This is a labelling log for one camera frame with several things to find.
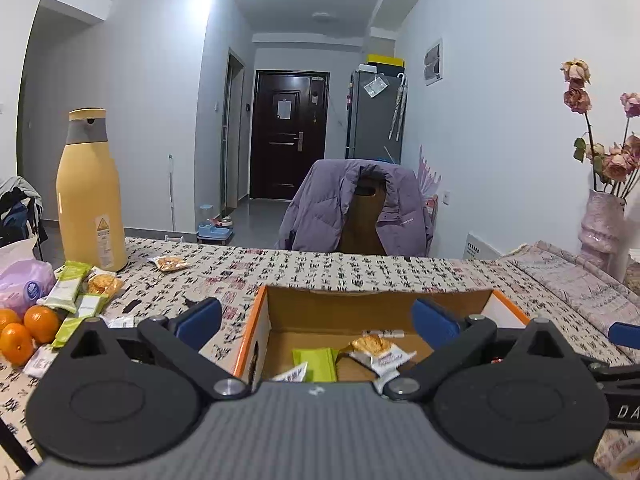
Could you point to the yellow black box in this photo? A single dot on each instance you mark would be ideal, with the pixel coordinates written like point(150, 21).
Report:
point(386, 60)

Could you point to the grey interior door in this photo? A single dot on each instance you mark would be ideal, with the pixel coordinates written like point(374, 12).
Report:
point(234, 135)

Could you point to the purple tissue pack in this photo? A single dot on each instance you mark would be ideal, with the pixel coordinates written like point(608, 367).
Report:
point(25, 280)

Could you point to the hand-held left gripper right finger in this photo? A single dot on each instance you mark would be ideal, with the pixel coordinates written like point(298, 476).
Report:
point(435, 321)

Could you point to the dried pink rose bouquet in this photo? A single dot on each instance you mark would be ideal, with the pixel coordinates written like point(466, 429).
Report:
point(615, 160)

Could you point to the clear round biscuit packet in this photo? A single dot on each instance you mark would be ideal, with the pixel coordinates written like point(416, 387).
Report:
point(105, 284)

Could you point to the wooden chair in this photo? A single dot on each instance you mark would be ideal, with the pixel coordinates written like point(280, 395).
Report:
point(362, 220)

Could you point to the green snack bar packet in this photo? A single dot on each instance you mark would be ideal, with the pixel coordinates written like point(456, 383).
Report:
point(65, 285)
point(80, 317)

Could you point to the small white packet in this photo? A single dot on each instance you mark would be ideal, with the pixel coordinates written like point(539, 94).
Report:
point(42, 361)
point(118, 322)

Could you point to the small round ceiling lamp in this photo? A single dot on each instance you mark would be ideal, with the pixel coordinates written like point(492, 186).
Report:
point(323, 16)

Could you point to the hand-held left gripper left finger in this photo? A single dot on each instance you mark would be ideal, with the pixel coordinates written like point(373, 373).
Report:
point(200, 317)

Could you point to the blue pet feeder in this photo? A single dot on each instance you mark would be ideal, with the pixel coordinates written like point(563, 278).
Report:
point(215, 230)

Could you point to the dark brown entrance door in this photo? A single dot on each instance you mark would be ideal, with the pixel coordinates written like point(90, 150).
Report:
point(285, 140)

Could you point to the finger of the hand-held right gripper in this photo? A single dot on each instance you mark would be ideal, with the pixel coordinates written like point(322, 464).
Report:
point(626, 335)
point(617, 374)

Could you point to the orange cardboard box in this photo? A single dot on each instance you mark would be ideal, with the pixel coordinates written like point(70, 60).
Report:
point(320, 315)

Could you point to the purple puffer jacket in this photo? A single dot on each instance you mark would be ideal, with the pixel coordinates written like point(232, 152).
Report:
point(315, 210)

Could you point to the tangerine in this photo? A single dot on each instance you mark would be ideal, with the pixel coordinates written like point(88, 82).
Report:
point(42, 325)
point(9, 319)
point(15, 346)

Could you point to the grey refrigerator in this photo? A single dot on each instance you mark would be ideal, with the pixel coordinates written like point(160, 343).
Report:
point(372, 120)

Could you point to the yellow thermos bottle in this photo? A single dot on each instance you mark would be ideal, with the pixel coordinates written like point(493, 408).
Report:
point(90, 200)

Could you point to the grey quilted folded cloth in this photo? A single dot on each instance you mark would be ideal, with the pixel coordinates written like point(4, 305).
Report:
point(565, 280)

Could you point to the pink ceramic vase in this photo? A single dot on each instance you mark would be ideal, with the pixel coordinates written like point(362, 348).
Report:
point(602, 230)

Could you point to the small orange biscuit packet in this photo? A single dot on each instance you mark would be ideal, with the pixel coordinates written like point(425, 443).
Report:
point(169, 264)

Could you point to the pile of clothes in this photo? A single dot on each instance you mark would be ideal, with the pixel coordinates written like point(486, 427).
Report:
point(17, 210)

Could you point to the white folded umbrella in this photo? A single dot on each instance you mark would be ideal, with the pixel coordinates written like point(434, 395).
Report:
point(397, 107)

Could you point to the white biscuit snack packet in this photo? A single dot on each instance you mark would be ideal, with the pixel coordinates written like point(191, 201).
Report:
point(380, 352)

